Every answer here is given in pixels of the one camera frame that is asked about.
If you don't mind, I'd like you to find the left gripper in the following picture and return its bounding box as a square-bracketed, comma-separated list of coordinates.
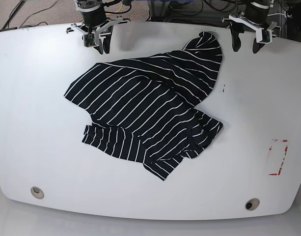
[221, 6, 277, 54]

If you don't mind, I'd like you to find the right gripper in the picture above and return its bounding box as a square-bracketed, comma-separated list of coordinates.
[66, 4, 129, 55]

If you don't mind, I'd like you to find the navy white striped t-shirt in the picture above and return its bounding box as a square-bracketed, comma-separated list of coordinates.
[64, 31, 223, 180]

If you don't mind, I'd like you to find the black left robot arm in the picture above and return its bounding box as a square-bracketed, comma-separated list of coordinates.
[223, 0, 277, 54]

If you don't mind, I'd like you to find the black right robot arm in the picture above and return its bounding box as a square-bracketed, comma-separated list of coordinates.
[66, 0, 130, 55]

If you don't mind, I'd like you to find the red tape rectangle marking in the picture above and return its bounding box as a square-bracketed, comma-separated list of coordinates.
[266, 139, 289, 176]

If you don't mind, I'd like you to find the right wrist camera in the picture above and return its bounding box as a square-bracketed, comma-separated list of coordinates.
[82, 33, 96, 47]

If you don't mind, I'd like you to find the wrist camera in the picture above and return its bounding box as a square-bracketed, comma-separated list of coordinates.
[255, 28, 273, 44]
[82, 33, 96, 47]

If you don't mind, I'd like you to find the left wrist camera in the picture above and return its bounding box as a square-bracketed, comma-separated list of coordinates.
[255, 28, 273, 44]

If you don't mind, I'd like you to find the black floor cables left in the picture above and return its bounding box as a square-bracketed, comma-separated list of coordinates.
[0, 0, 60, 30]

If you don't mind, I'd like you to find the left table cable grommet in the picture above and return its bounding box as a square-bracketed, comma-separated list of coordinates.
[30, 186, 44, 200]

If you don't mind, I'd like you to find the table cable grommet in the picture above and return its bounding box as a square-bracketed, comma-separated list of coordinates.
[245, 198, 260, 211]
[30, 186, 44, 200]

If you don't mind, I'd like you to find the right table cable grommet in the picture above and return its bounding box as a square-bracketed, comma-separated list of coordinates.
[245, 198, 260, 211]

